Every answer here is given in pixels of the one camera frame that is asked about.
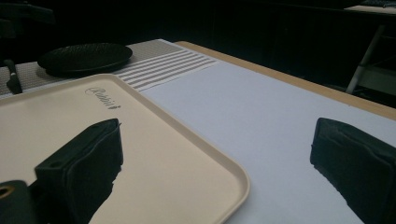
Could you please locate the metal stand leg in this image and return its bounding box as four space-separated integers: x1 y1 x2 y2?
345 24 387 95

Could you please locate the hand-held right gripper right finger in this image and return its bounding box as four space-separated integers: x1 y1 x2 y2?
309 117 396 224

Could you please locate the beige plastic tray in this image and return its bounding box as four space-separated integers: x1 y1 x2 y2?
0 73 251 224

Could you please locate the striped woven placemat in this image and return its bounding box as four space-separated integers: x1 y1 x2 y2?
0 38 219 100

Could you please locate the white table mat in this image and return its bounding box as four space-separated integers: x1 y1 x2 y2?
139 61 396 224

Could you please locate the black textured plate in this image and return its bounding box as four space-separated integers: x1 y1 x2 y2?
36 42 134 78

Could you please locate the black knife handle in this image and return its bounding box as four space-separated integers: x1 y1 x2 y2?
3 59 23 95

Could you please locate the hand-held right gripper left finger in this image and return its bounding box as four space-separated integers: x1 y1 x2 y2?
34 118 124 224

